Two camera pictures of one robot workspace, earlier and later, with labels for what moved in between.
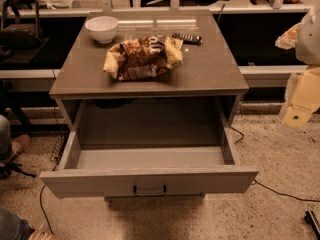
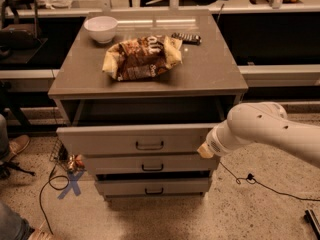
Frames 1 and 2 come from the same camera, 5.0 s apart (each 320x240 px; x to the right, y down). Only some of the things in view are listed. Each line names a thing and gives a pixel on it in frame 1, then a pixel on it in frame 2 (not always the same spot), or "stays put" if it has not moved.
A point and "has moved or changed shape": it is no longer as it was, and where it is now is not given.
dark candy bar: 188,39 stays put
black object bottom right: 312,224 stays put
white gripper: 309,41 to 214,145
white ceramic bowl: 103,28 stays put
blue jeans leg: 12,227 stays put
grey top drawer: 149,148 has moved or changed shape
